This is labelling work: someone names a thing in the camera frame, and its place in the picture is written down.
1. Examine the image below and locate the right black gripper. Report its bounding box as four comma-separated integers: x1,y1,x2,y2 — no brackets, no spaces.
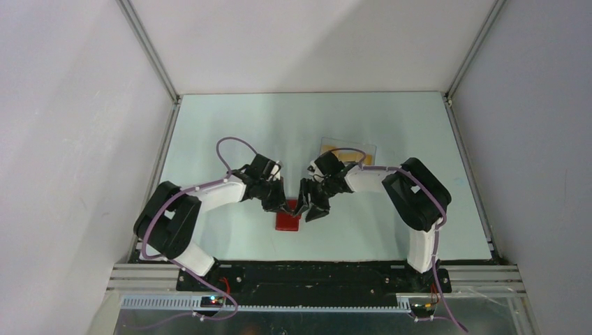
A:
293,176,337,223

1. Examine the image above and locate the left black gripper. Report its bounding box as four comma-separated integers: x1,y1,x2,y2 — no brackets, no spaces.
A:
256,176,291,214

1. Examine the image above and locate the red leather card holder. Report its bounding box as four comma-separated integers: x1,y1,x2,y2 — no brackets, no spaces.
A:
274,199,302,232

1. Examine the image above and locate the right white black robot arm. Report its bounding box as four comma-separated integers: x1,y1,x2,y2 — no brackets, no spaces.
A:
293,149,452,292

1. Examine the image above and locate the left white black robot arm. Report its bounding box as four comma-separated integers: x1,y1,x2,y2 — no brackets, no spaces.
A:
133,154,290,291

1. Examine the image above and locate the orange credit card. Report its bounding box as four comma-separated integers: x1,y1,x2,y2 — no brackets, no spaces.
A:
320,145,341,156
339,151,374,165

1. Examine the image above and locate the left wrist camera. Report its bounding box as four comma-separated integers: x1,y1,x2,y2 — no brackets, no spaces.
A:
271,161,283,180

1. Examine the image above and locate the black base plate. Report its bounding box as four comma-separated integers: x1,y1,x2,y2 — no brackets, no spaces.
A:
202,260,451,293

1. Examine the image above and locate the grey slotted cable duct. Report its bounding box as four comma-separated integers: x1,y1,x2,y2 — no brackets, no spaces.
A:
121,295,411,313

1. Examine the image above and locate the aluminium front rail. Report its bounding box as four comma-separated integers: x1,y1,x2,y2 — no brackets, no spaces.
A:
443,265,526,298

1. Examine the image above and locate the left aluminium frame post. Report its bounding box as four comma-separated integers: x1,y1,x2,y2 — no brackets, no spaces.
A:
116,0,180,104

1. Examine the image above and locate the aluminium frame post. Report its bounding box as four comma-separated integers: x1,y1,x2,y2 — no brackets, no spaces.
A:
116,0,180,104
444,0,507,105

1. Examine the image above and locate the right aluminium frame post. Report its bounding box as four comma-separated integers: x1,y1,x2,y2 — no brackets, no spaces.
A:
444,0,507,105

